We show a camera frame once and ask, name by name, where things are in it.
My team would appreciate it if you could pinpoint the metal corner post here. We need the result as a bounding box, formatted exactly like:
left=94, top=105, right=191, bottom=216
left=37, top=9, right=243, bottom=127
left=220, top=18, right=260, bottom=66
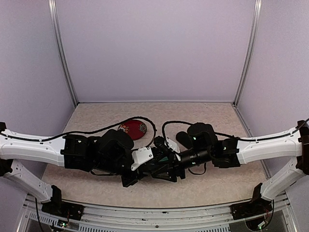
left=233, top=0, right=263, bottom=108
left=48, top=0, right=79, bottom=108

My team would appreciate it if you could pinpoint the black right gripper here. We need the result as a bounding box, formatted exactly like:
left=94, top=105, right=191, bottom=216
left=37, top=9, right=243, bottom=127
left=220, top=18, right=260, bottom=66
left=151, top=148, right=213, bottom=183

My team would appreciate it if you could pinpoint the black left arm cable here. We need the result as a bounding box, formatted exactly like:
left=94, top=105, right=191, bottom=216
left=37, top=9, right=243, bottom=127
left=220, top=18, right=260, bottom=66
left=0, top=116, right=157, bottom=150

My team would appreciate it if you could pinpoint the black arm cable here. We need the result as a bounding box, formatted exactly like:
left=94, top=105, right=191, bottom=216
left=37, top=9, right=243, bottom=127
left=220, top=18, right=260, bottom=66
left=0, top=116, right=157, bottom=150
left=161, top=117, right=309, bottom=145

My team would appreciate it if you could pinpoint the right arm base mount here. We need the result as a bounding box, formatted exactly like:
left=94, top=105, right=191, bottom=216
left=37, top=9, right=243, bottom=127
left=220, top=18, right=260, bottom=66
left=230, top=183, right=274, bottom=220

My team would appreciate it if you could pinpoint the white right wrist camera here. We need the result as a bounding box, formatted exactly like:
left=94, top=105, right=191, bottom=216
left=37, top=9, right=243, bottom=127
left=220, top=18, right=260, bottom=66
left=154, top=136, right=181, bottom=161

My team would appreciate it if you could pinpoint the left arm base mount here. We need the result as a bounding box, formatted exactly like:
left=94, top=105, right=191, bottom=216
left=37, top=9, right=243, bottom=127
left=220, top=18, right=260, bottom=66
left=42, top=185, right=84, bottom=221

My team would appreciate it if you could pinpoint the right metal corner post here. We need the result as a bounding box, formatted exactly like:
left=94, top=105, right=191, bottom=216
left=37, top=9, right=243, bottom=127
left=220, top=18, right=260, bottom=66
left=233, top=0, right=263, bottom=108

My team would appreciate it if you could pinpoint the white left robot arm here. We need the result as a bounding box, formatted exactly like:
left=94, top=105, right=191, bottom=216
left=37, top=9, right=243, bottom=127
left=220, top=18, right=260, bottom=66
left=0, top=122, right=155, bottom=215

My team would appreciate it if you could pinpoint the left metal corner post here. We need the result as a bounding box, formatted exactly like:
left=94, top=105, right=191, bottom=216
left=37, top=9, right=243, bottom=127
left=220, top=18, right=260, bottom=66
left=48, top=0, right=79, bottom=108

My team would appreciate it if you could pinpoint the red floral plate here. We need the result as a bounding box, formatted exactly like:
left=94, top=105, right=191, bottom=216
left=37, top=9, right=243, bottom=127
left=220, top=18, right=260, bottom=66
left=118, top=119, right=147, bottom=141

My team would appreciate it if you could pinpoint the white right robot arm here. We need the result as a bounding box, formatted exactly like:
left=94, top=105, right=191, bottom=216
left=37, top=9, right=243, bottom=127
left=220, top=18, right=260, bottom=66
left=150, top=120, right=309, bottom=215

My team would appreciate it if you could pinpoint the blue-grey hard glasses case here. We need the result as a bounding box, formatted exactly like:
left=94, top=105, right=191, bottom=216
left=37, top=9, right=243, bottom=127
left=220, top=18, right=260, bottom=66
left=154, top=155, right=169, bottom=165

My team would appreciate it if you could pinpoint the black glasses case beige lining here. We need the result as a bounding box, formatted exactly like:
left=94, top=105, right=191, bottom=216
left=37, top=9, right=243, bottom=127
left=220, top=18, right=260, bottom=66
left=176, top=131, right=193, bottom=149

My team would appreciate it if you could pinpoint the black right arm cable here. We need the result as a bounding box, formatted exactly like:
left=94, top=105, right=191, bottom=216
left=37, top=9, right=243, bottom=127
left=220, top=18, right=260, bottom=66
left=161, top=117, right=309, bottom=145

